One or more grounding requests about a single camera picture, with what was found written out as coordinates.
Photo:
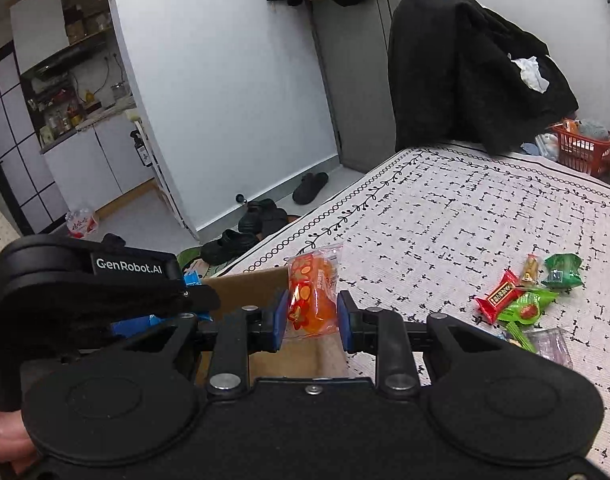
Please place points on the light green snack packet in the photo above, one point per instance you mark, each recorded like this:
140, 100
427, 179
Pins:
527, 307

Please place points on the grey cloth in basket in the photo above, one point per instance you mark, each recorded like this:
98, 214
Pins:
594, 129

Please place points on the purple snack packet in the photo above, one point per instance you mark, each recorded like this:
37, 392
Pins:
552, 345

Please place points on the blue snack packet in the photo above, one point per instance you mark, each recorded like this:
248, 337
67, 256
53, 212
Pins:
130, 327
192, 278

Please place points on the steel pot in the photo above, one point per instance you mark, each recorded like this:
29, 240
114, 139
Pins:
118, 91

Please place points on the person's left hand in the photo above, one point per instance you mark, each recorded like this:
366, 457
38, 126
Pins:
5, 432

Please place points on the green floor mat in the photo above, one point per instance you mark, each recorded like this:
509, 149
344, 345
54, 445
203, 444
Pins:
197, 262

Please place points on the red candy packet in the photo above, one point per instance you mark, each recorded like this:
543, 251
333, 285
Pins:
500, 297

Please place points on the brown cardboard box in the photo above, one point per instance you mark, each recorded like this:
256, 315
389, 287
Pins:
245, 287

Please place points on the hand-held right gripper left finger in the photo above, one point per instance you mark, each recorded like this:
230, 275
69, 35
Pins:
280, 320

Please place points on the black jacket on chair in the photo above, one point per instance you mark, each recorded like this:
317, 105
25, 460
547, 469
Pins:
460, 70

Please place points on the golden candy packet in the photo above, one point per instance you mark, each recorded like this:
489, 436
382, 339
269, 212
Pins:
531, 267

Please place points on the black lattice sliding door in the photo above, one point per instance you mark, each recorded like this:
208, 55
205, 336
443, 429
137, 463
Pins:
15, 160

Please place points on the black range hood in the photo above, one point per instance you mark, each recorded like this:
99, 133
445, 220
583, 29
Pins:
65, 60

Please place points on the orange item in basket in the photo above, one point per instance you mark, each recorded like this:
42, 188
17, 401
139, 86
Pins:
571, 126

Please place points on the black clog shoes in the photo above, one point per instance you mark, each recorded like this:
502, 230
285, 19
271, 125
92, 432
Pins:
230, 246

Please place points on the green striped snack packet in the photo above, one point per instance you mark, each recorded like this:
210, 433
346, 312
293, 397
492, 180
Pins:
520, 337

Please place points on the grey door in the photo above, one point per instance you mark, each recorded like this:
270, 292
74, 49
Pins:
360, 85

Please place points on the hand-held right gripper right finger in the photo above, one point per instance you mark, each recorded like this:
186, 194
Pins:
346, 322

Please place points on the white kitchen cabinet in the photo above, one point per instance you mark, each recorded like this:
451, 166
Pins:
100, 170

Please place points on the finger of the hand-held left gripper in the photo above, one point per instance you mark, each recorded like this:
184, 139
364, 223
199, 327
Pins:
195, 300

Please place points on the white crumpled cloth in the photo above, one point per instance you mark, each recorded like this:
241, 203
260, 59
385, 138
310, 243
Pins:
532, 74

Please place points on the dark green candy packet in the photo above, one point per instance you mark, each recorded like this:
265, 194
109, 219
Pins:
562, 271

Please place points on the red and white plastic bag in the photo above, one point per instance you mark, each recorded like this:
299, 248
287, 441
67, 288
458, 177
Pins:
80, 222

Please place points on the white narrow rack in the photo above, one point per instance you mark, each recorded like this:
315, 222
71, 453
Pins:
170, 185

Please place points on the red plastic basket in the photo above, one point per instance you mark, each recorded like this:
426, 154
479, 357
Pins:
580, 152

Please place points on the black slipper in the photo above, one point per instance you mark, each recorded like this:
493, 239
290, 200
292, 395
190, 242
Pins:
310, 187

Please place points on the orange jelly packet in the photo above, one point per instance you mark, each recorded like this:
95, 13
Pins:
312, 295

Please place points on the cream dotted pillow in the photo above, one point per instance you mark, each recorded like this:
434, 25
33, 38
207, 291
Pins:
0, 230

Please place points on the black patterned white blanket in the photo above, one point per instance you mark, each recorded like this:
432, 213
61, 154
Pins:
435, 240

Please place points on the black spray bottle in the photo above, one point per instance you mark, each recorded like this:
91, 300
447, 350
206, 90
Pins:
140, 149

